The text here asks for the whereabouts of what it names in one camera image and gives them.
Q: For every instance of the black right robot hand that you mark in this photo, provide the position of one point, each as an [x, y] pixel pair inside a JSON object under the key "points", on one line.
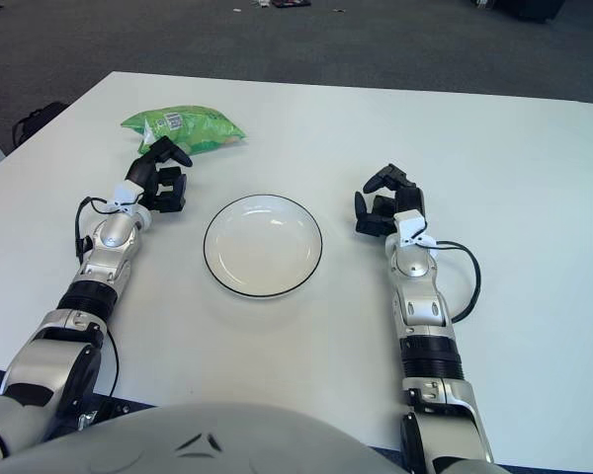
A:
{"points": [[407, 197]]}

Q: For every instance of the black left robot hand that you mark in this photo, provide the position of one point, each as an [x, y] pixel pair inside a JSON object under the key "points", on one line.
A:
{"points": [[165, 195]]}

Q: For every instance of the green snack bag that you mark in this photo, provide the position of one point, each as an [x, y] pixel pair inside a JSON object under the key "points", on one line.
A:
{"points": [[197, 126]]}

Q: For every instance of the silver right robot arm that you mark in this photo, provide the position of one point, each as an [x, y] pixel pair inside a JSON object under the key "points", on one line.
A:
{"points": [[415, 269]]}

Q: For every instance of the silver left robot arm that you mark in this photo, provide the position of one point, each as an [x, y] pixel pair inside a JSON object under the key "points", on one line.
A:
{"points": [[113, 237]]}

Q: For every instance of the white plate with black rim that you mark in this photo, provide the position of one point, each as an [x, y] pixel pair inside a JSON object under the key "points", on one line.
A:
{"points": [[262, 247]]}

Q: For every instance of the black bag on floor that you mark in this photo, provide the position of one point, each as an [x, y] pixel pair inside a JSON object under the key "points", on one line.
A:
{"points": [[39, 121]]}

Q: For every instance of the dark bulky background object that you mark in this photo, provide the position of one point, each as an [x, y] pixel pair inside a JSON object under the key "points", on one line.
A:
{"points": [[524, 7]]}

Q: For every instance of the grey robot torso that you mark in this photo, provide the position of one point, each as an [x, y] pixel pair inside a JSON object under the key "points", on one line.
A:
{"points": [[202, 444]]}

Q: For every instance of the black metal bracket with screws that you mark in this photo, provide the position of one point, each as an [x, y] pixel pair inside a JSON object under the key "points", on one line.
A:
{"points": [[106, 410]]}

